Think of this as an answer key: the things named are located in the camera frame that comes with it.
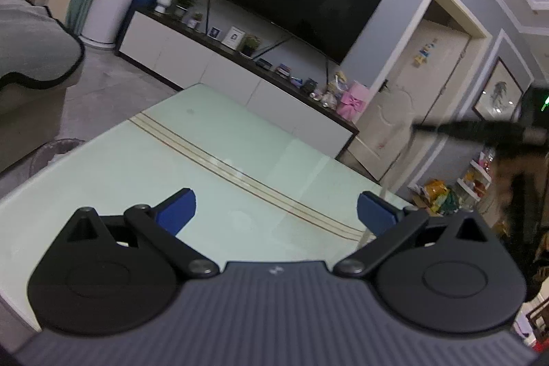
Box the white shoelace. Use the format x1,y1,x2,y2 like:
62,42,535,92
357,186,419,248

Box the framed ink painting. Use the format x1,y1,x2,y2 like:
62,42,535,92
473,59,524,121

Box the cardboard boxes and bags pile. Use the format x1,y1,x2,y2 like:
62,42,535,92
409,179,460,216

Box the white interior door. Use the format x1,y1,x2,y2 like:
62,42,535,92
349,20,470,180

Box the flower bouquet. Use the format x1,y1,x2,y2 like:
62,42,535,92
320,71,348,110

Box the white TV cabinet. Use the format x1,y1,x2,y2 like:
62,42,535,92
118,9,358,158

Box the white framed photo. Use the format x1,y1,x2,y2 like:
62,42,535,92
221,26,246,50

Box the small green plant black pot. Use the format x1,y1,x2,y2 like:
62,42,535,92
239,34,261,59

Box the white wall shelf with items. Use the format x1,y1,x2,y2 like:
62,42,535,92
456,150,495,209

